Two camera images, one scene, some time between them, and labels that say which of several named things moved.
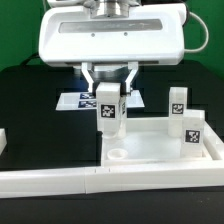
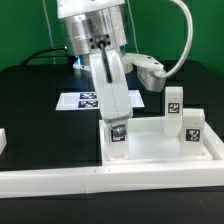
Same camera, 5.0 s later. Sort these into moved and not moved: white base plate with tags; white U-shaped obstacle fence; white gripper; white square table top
Moved: white gripper
Not moved: white base plate with tags; white U-shaped obstacle fence; white square table top
